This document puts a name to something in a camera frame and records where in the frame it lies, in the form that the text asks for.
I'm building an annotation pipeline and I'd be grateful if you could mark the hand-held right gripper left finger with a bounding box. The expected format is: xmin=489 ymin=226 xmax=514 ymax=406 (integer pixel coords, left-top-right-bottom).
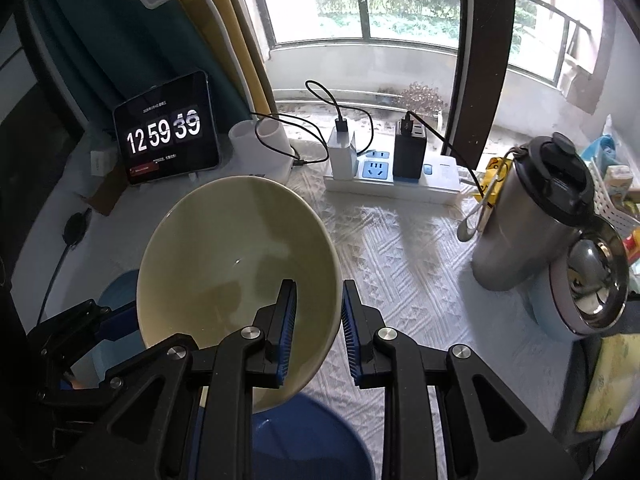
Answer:
xmin=50 ymin=279 xmax=299 ymax=480

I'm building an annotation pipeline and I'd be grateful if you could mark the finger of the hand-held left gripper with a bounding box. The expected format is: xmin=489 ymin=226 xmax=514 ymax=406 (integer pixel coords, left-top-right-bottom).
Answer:
xmin=36 ymin=340 xmax=123 ymax=406
xmin=27 ymin=299 xmax=140 ymax=361

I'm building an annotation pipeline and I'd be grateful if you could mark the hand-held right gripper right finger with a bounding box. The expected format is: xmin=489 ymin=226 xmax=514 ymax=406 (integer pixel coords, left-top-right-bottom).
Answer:
xmin=341 ymin=280 xmax=586 ymax=480

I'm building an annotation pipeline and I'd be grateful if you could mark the light blue plate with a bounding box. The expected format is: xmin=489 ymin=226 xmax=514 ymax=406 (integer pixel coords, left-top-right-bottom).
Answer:
xmin=92 ymin=269 xmax=146 ymax=386

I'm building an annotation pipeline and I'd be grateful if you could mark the cream bowl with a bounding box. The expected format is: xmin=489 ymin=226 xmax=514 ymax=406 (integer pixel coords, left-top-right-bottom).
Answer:
xmin=136 ymin=175 xmax=341 ymax=411

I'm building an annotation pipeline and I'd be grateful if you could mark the blue bowl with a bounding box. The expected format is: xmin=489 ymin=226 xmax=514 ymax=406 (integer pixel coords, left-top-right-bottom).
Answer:
xmin=190 ymin=394 xmax=373 ymax=480

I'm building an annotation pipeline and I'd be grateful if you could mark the white textured tablecloth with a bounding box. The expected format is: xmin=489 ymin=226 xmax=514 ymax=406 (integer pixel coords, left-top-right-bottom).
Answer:
xmin=30 ymin=160 xmax=601 ymax=480

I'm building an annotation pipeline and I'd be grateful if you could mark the black round charging pad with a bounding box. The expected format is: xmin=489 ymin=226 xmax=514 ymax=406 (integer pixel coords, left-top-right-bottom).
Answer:
xmin=61 ymin=211 xmax=92 ymax=247

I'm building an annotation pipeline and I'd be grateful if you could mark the cardboard box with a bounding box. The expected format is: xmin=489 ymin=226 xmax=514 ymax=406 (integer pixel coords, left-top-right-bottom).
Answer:
xmin=75 ymin=160 xmax=133 ymax=218

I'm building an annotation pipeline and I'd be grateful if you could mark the metal spoon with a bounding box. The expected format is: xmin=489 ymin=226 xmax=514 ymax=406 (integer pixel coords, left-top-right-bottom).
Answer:
xmin=456 ymin=180 xmax=501 ymax=242

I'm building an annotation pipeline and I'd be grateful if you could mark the small white box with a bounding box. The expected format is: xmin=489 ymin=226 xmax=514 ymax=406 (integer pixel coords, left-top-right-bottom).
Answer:
xmin=90 ymin=147 xmax=117 ymax=178

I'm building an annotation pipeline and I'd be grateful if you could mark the white power strip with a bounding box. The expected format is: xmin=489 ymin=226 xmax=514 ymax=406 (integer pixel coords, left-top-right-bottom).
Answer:
xmin=322 ymin=149 xmax=463 ymax=206

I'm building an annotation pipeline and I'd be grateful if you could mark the white desk lamp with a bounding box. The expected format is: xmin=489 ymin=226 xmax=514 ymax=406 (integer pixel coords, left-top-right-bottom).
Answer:
xmin=135 ymin=0 xmax=296 ymax=187

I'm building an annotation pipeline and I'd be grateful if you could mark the white charger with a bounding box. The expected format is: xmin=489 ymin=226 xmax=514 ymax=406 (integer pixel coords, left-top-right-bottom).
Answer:
xmin=327 ymin=125 xmax=358 ymax=181

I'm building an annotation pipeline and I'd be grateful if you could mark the black charger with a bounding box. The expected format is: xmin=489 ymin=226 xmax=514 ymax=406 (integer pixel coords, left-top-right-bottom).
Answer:
xmin=392 ymin=119 xmax=430 ymax=181

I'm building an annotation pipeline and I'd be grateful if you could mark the tablet showing clock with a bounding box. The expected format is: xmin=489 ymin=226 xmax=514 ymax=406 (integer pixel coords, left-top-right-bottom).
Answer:
xmin=112 ymin=71 xmax=222 ymax=187

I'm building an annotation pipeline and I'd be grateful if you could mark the stainless steel tumbler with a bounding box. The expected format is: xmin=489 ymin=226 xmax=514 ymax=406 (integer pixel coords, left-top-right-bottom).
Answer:
xmin=471 ymin=132 xmax=598 ymax=291

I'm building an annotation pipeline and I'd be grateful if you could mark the yellow packet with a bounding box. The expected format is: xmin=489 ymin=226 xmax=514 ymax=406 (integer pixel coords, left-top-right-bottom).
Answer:
xmin=475 ymin=156 xmax=508 ymax=208

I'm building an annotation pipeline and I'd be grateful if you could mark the dry potted plant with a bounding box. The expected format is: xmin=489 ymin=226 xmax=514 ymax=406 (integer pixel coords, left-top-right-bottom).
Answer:
xmin=400 ymin=82 xmax=448 ymax=117

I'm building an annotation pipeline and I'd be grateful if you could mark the yellow cloth in tray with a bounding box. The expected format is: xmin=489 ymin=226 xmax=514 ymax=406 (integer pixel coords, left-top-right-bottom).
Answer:
xmin=575 ymin=329 xmax=640 ymax=433

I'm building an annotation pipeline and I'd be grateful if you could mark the teal curtain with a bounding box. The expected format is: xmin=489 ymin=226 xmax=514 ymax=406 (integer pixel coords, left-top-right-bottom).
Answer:
xmin=25 ymin=0 xmax=251 ymax=126

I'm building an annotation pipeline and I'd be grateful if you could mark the white perforated basket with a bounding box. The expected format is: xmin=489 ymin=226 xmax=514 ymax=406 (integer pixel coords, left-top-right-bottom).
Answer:
xmin=582 ymin=160 xmax=640 ymax=256

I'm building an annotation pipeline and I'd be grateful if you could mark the yellow curtain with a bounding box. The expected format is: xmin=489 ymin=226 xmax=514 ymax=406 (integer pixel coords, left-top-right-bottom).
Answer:
xmin=175 ymin=0 xmax=276 ymax=121

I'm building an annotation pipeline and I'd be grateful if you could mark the balcony railing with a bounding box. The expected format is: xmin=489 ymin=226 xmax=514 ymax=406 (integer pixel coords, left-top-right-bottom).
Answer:
xmin=250 ymin=0 xmax=586 ymax=86

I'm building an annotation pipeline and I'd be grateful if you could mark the black charging pad cable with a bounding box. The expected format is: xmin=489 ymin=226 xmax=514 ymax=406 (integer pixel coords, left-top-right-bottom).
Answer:
xmin=36 ymin=242 xmax=71 ymax=328

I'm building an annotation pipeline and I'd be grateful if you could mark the black lamp cable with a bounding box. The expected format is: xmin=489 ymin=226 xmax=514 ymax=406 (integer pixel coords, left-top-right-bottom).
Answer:
xmin=252 ymin=110 xmax=375 ymax=168

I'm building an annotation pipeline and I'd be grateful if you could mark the black charger cable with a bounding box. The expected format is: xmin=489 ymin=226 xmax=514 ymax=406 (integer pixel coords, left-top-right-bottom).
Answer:
xmin=305 ymin=79 xmax=352 ymax=135
xmin=400 ymin=109 xmax=488 ymax=198

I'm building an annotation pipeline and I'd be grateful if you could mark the dark door frame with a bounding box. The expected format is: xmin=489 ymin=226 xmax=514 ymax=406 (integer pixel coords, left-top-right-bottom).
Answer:
xmin=445 ymin=0 xmax=516 ymax=146

